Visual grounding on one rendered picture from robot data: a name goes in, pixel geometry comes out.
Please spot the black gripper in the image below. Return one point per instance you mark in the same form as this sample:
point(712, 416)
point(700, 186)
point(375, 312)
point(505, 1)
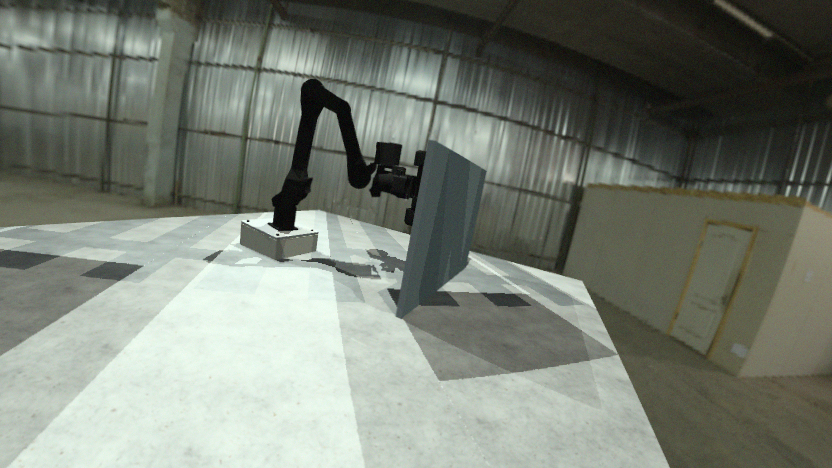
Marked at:
point(413, 186)

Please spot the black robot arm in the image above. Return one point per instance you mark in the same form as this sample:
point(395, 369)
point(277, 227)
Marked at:
point(296, 186)

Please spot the grey flat panel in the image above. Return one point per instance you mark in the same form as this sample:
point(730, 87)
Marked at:
point(447, 205)

